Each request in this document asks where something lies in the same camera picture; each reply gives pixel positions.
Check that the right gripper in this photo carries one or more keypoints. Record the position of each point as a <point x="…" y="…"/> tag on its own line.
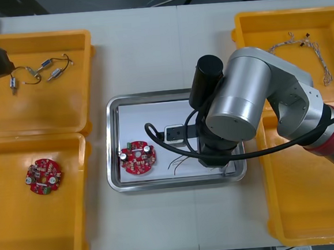
<point x="218" y="155"/>

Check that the round red circuit board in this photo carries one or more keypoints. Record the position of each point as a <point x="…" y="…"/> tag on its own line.
<point x="138" y="165"/>
<point x="38" y="187"/>

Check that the steel tray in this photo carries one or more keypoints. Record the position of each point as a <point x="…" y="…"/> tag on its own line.
<point x="112" y="152"/>

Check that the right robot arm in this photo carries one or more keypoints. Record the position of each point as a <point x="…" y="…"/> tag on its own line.
<point x="247" y="75"/>

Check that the yellow-orange plastic bin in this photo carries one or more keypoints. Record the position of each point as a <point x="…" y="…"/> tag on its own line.
<point x="38" y="112"/>
<point x="19" y="229"/>
<point x="263" y="27"/>
<point x="306" y="206"/>

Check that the white sheet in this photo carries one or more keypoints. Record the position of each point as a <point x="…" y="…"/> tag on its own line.
<point x="143" y="115"/>

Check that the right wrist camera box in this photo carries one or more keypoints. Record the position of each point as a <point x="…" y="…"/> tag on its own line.
<point x="173" y="134"/>

